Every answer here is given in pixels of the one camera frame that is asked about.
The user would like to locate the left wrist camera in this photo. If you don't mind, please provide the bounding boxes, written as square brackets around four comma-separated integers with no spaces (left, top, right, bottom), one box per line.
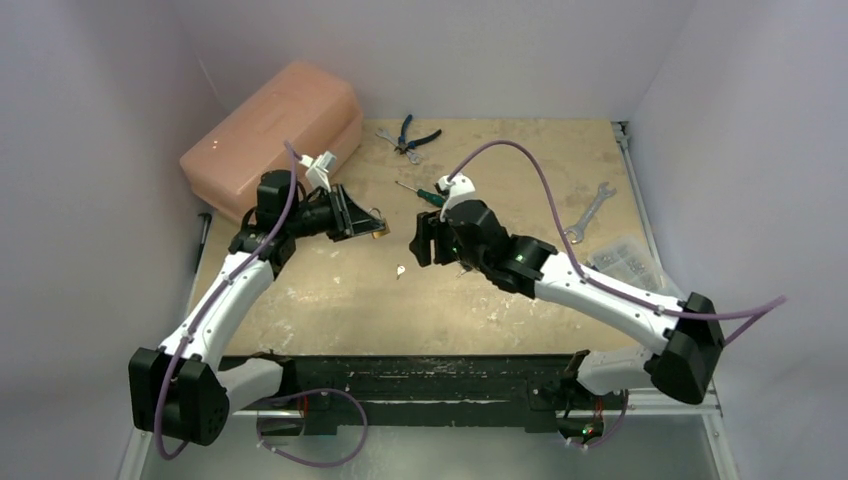
[299,151,337,192]

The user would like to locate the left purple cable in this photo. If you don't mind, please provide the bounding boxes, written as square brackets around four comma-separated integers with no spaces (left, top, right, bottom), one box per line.
[152,140,303,461]

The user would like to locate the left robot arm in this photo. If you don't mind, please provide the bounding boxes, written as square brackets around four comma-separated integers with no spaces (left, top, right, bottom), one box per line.
[128,170,387,459]

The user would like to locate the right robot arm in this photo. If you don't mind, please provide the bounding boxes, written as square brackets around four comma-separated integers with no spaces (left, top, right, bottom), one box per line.
[409,200,725,407]

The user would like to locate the pink plastic toolbox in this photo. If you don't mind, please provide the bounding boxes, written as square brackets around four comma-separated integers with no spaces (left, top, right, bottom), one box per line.
[180,61,364,221]

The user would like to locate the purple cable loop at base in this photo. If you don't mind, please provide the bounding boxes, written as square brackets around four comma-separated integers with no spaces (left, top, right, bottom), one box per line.
[255,388,369,470]

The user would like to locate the green handled screwdriver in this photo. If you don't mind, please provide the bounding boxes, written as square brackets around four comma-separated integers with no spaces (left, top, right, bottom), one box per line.
[395,181,445,208]

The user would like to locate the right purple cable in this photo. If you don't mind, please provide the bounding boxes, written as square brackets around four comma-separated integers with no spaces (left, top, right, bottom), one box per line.
[447,139,788,346]

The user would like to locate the small silver wrench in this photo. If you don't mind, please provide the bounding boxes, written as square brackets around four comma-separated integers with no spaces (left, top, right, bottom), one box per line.
[375,128,422,165]

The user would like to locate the blue handled pliers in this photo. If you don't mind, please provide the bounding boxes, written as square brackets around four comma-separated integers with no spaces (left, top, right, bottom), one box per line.
[395,114,443,156]

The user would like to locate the aluminium frame rail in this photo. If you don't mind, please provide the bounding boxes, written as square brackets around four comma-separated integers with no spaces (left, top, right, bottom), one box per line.
[626,389,721,416]

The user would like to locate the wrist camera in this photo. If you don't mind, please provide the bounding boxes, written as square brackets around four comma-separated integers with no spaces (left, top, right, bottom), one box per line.
[299,151,337,192]
[434,173,478,223]

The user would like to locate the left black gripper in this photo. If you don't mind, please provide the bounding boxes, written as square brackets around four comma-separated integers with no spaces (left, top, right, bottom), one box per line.
[286,183,384,242]

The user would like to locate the clear plastic screw box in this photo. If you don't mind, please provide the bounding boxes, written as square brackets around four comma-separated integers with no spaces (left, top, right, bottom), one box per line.
[587,235,683,298]

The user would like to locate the large silver wrench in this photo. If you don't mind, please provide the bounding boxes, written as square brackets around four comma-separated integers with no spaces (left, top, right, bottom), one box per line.
[563,182,617,245]

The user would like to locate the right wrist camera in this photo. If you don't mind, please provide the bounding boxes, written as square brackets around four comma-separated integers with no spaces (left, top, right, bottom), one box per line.
[434,173,478,223]

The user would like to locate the brass padlock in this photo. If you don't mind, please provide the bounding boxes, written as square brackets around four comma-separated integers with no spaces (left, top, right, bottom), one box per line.
[368,208,390,239]

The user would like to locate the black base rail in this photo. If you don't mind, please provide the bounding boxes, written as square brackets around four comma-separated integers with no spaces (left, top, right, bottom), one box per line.
[248,352,628,435]

